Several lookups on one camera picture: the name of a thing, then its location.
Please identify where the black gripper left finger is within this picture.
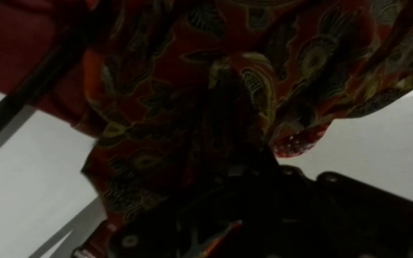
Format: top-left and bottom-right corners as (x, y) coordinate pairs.
(108, 148), (266, 258)

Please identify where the patterned brown red fabric bag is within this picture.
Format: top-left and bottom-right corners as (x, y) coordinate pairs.
(0, 0), (413, 258)

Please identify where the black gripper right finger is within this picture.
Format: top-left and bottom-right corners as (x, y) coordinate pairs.
(263, 157), (413, 258)

